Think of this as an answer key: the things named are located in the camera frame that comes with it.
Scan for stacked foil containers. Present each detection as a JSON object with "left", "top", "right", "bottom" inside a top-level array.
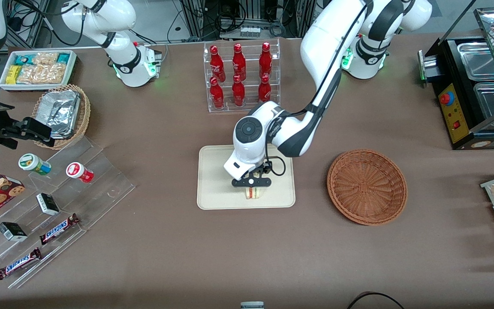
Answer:
[{"left": 45, "top": 90, "right": 81, "bottom": 139}]

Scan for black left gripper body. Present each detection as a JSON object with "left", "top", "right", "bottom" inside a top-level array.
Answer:
[{"left": 231, "top": 162, "right": 272, "bottom": 188}]

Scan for clear bag of crackers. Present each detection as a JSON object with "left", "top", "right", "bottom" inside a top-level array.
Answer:
[
  {"left": 17, "top": 64, "right": 67, "bottom": 85},
  {"left": 33, "top": 52, "right": 60, "bottom": 66}
]

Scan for clear acrylic bottle rack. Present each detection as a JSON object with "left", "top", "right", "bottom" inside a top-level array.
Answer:
[{"left": 203, "top": 39, "right": 281, "bottom": 113}]

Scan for red lid cup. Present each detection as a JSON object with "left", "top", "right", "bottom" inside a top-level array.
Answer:
[{"left": 66, "top": 162, "right": 94, "bottom": 184}]

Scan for cream plastic tray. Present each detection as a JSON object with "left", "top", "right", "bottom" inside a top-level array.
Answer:
[{"left": 197, "top": 143, "right": 296, "bottom": 210}]

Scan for Snickers bar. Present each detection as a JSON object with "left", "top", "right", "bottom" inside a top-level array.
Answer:
[
  {"left": 39, "top": 213, "right": 80, "bottom": 245},
  {"left": 0, "top": 248, "right": 42, "bottom": 281}
]

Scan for green lid cup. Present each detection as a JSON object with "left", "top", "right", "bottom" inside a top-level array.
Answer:
[{"left": 18, "top": 153, "right": 52, "bottom": 176}]

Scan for black food warmer machine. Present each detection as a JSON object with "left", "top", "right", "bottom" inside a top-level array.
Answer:
[{"left": 418, "top": 6, "right": 494, "bottom": 151}]

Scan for light wicker basket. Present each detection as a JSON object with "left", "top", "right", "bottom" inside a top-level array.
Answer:
[{"left": 32, "top": 84, "right": 91, "bottom": 150}]

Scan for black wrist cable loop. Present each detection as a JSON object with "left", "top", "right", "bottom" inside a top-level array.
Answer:
[{"left": 264, "top": 156, "right": 287, "bottom": 177}]

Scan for red soda bottle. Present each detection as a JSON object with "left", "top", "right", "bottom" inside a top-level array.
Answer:
[
  {"left": 259, "top": 42, "right": 273, "bottom": 80},
  {"left": 210, "top": 76, "right": 225, "bottom": 109},
  {"left": 232, "top": 43, "right": 247, "bottom": 81},
  {"left": 210, "top": 45, "right": 226, "bottom": 82},
  {"left": 232, "top": 75, "right": 246, "bottom": 107},
  {"left": 258, "top": 75, "right": 272, "bottom": 103}
]

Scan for yellow snack packet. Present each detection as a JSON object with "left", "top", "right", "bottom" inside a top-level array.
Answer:
[{"left": 6, "top": 65, "right": 23, "bottom": 85}]

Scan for clear acrylic stepped display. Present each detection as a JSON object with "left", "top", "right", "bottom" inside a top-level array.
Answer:
[{"left": 0, "top": 136, "right": 136, "bottom": 289}]

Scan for small black box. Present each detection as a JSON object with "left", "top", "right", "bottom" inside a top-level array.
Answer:
[
  {"left": 36, "top": 193, "right": 60, "bottom": 216},
  {"left": 0, "top": 221, "right": 28, "bottom": 242}
]

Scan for white plastic snack bin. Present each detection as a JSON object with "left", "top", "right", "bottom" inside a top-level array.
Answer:
[{"left": 0, "top": 50, "right": 78, "bottom": 92}]

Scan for triangular sandwich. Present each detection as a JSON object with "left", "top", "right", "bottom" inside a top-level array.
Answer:
[{"left": 244, "top": 187, "right": 266, "bottom": 201}]

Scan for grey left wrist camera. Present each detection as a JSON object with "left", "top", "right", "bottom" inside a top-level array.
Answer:
[{"left": 223, "top": 155, "right": 253, "bottom": 181}]

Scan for round brown wicker basket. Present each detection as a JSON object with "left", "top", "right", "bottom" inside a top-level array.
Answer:
[{"left": 327, "top": 149, "right": 408, "bottom": 226}]

